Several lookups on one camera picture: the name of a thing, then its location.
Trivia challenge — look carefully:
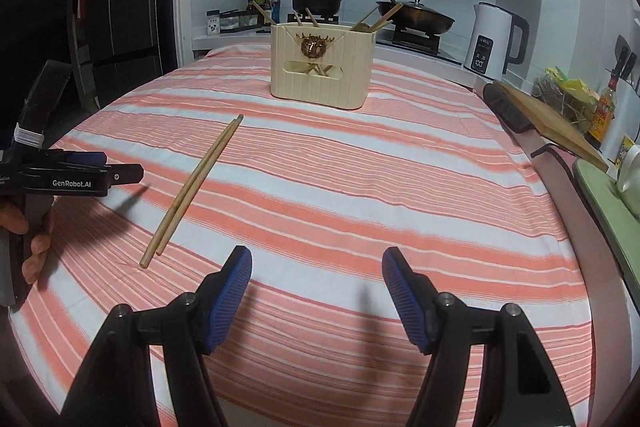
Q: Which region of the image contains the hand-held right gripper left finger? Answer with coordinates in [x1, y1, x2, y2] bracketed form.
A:
[60, 245, 253, 427]

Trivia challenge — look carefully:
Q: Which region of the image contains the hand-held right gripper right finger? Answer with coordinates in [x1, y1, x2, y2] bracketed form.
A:
[381, 247, 573, 427]

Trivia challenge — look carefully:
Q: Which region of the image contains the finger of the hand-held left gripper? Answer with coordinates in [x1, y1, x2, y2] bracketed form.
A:
[104, 163, 145, 186]
[37, 149, 108, 170]

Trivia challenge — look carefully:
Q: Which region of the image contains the cream plastic utensil holder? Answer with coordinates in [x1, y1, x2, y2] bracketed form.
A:
[270, 21, 377, 110]

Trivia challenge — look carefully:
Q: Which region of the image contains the person's left hand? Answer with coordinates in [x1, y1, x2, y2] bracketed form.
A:
[0, 201, 55, 285]

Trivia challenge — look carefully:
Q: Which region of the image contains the pink white striped cloth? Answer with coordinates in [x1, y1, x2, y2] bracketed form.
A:
[7, 44, 598, 427]

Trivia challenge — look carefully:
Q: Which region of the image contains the dark refrigerator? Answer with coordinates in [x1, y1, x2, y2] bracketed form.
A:
[65, 0, 181, 110]

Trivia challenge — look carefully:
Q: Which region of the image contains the spice jar rack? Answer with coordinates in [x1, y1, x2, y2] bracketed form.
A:
[220, 8, 261, 32]

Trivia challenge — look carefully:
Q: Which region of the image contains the black flat appliance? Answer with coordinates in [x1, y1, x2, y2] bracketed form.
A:
[481, 83, 533, 134]

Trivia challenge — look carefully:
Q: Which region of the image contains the green mat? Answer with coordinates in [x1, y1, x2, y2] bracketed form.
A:
[572, 157, 640, 293]

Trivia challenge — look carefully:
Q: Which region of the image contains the wooden cutting board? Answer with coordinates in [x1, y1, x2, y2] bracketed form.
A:
[492, 79, 608, 172]

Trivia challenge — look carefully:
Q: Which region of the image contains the black gas stove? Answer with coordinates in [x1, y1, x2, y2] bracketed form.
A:
[256, 13, 463, 65]

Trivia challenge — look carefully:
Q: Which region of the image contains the white bottle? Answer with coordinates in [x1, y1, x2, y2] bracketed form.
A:
[614, 136, 640, 208]

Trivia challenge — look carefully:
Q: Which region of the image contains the yellow green snack bag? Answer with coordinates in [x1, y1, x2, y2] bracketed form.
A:
[532, 67, 601, 128]

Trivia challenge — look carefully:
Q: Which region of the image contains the white electric kettle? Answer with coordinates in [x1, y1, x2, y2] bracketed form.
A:
[462, 2, 530, 76]

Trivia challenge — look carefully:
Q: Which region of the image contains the red label sauce bottle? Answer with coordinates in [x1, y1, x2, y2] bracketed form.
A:
[587, 74, 617, 145]

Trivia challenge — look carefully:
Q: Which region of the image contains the metal wok with lid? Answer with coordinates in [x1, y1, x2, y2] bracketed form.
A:
[364, 0, 456, 35]

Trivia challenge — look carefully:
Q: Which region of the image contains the white knife holder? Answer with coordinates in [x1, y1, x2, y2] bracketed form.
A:
[600, 79, 640, 162]

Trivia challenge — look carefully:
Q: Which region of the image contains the grey spatula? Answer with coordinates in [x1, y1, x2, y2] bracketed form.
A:
[614, 34, 632, 78]

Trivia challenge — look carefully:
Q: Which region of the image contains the black cable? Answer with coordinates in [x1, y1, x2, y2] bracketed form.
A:
[530, 142, 576, 188]

